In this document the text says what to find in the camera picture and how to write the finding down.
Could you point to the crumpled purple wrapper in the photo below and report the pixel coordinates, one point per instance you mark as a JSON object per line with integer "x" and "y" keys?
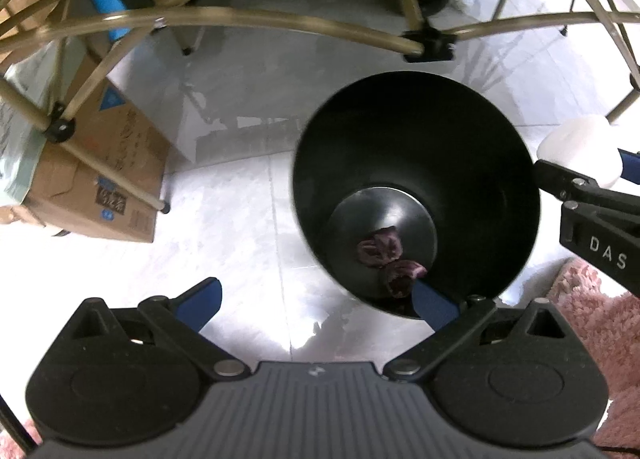
{"x": 380, "y": 246}

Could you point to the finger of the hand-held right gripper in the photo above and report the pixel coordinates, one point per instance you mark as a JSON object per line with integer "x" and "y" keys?
{"x": 631, "y": 166}
{"x": 555, "y": 176}

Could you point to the white soft sponge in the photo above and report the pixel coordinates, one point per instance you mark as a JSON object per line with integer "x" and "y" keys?
{"x": 580, "y": 149}

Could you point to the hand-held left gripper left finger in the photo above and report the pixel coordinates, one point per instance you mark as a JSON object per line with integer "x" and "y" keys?
{"x": 202, "y": 301}

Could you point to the black trash bin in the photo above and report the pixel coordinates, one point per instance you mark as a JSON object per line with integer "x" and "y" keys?
{"x": 350, "y": 164}

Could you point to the cardboard box with blue label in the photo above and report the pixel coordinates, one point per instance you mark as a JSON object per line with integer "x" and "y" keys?
{"x": 125, "y": 149}

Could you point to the pink fluffy rug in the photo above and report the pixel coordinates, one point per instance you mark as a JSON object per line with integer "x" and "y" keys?
{"x": 615, "y": 339}

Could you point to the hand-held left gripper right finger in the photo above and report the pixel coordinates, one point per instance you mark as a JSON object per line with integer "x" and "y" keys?
{"x": 432, "y": 306}

